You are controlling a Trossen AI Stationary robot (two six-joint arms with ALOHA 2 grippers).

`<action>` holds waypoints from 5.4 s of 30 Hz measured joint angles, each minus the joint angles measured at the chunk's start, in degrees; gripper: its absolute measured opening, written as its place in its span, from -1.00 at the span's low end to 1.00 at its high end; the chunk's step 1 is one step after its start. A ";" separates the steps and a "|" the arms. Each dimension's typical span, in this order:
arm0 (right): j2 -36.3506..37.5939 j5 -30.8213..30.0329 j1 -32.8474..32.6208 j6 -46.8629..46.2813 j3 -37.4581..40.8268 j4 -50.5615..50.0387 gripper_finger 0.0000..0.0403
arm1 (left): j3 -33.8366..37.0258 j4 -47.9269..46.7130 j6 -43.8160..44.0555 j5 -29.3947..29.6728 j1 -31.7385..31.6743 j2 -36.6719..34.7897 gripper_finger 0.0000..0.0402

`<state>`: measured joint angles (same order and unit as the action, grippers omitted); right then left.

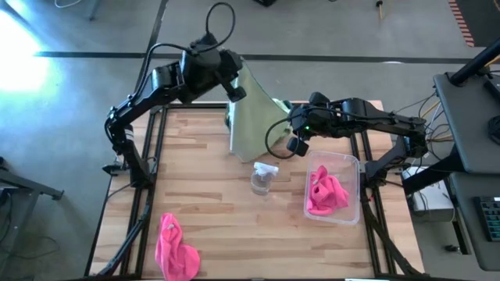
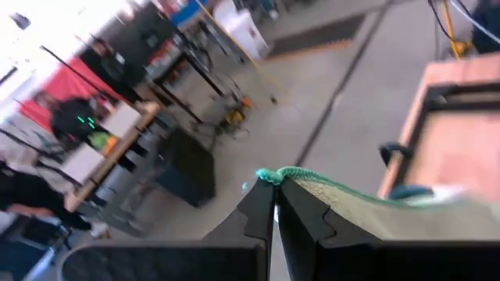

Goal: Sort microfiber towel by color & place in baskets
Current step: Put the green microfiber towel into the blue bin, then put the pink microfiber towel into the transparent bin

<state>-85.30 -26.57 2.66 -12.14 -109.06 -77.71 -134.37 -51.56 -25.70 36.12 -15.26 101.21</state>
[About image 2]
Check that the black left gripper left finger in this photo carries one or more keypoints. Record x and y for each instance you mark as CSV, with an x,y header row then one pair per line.
x,y
250,218

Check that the green microfiber towel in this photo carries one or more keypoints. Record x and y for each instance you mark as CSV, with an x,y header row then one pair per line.
x,y
390,218

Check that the black floor mat orange edge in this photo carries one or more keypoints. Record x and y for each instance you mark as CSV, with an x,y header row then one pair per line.
x,y
316,37

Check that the black table clamp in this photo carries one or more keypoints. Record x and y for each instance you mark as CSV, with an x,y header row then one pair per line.
x,y
390,150

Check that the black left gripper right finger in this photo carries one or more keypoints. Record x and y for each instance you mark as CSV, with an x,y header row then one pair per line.
x,y
312,234

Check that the black metal rig frame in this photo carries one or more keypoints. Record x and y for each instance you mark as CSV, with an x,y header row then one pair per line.
x,y
461,97

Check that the white container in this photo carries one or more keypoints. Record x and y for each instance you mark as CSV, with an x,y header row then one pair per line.
x,y
242,27

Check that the red curtain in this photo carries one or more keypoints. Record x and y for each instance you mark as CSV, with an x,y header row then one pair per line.
x,y
66,84

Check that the white desk wood edge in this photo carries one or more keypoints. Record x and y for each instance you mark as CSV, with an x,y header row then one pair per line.
x,y
121,121

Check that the black cabinet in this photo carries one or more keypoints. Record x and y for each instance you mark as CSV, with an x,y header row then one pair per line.
x,y
191,168

